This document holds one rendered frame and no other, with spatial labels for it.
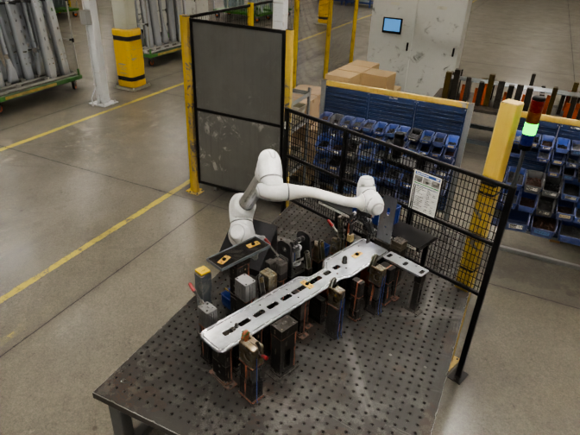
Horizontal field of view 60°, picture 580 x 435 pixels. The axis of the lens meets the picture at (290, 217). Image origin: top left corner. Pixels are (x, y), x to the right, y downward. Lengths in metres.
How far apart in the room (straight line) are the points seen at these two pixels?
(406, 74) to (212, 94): 4.95
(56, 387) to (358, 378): 2.12
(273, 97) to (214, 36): 0.85
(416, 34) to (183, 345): 7.58
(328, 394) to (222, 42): 3.69
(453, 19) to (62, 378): 7.87
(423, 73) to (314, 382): 7.51
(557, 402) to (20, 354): 3.87
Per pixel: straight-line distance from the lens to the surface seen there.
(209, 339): 2.59
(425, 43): 9.51
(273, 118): 5.21
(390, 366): 2.96
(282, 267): 2.95
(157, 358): 2.96
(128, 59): 10.28
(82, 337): 4.27
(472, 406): 3.87
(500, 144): 3.16
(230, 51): 5.29
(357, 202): 2.83
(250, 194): 3.16
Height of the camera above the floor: 2.78
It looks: 30 degrees down
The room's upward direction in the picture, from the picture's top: 3 degrees clockwise
